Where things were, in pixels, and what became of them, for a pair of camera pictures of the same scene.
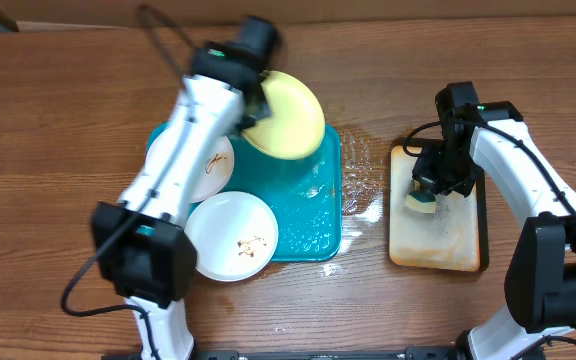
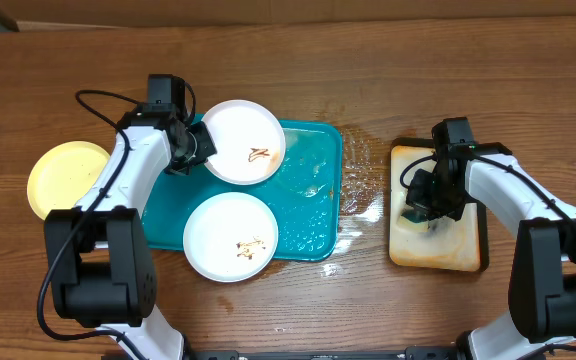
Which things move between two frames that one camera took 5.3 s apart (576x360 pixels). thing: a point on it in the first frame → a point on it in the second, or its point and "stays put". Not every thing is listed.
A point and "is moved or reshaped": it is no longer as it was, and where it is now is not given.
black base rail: [412, 353] stays put
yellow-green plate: [297, 125] → [63, 174]
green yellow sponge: [424, 202] is moved or reshaped
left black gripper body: [258, 111] → [200, 147]
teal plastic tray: [302, 196] stays put
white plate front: [235, 235] stays put
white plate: [213, 167] → [249, 141]
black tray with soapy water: [454, 238] stays put
